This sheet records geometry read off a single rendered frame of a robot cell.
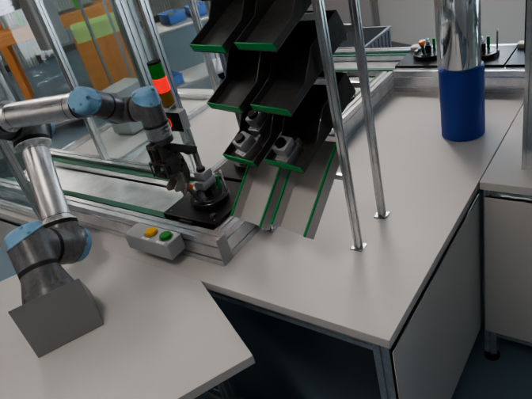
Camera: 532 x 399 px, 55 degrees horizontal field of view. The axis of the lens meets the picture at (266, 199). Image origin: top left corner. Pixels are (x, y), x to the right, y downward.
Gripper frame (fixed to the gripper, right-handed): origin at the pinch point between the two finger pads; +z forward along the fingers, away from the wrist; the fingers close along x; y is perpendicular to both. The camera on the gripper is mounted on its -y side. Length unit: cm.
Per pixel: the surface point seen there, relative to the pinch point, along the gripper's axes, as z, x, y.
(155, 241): 10.3, -3.7, 15.3
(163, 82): -28.2, -16.7, -19.8
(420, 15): 62, -76, -401
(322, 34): -44, 53, -12
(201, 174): -1.9, 1.8, -6.9
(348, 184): -2, 53, -12
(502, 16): 55, 8, -357
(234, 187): 9.3, 4.0, -17.6
